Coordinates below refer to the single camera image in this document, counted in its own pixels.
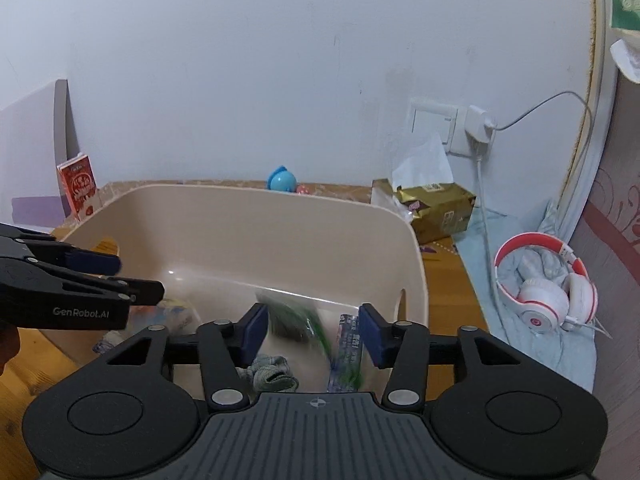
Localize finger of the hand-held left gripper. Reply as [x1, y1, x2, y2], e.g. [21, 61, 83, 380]
[0, 222, 123, 276]
[0, 255, 166, 307]

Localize white wall socket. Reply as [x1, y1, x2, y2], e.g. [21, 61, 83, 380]
[409, 98, 470, 155]

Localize grey panel board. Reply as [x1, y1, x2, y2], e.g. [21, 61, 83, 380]
[0, 78, 82, 235]

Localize white paper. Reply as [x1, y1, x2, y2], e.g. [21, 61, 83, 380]
[610, 37, 640, 84]

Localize grey knitted sock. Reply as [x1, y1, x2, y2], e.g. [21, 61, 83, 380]
[235, 354, 299, 394]

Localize blue round toy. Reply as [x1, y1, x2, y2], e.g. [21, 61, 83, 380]
[266, 165, 300, 192]

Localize clear plastic wrapped packet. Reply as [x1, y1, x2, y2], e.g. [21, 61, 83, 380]
[94, 298, 202, 357]

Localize green box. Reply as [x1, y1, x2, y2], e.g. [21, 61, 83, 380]
[609, 0, 640, 32]

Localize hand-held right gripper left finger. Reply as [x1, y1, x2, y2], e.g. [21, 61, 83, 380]
[106, 302, 270, 412]

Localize white charger plug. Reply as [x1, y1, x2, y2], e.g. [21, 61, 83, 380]
[465, 104, 499, 145]

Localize white and red headphones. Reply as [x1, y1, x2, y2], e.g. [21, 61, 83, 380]
[493, 232, 599, 334]

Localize light blue blanket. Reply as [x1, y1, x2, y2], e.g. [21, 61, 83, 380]
[451, 199, 599, 394]

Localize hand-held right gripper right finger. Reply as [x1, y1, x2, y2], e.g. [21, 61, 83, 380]
[358, 303, 523, 413]

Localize white tissue sheet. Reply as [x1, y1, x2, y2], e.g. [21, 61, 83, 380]
[391, 132, 455, 192]

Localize beige plastic bin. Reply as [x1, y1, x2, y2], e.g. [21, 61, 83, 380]
[59, 183, 428, 395]

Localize white curved frame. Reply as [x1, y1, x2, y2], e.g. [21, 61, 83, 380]
[557, 0, 619, 246]

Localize green snack packet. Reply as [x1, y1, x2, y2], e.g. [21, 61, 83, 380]
[255, 290, 332, 358]

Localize thin white charger cable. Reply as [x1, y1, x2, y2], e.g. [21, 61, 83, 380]
[494, 90, 597, 206]

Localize gold tissue pack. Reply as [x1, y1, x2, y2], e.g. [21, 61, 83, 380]
[371, 178, 477, 247]

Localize red and white carton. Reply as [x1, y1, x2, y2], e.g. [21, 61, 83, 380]
[56, 154, 99, 223]

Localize thick white cable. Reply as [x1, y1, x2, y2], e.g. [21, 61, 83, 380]
[474, 142, 506, 328]

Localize blue striped snack packet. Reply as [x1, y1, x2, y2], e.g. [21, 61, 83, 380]
[326, 312, 365, 394]

